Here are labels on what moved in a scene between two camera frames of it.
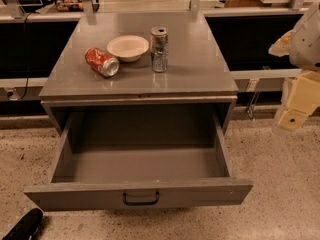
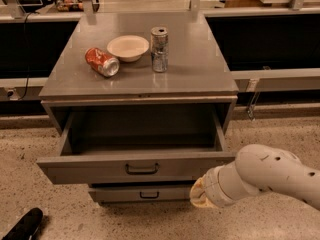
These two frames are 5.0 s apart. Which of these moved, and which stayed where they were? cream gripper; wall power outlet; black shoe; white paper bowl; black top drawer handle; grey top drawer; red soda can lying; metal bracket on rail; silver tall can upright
Moved: cream gripper; black top drawer handle; grey top drawer
Stayed: silver tall can upright; white paper bowl; wall power outlet; metal bracket on rail; red soda can lying; black shoe
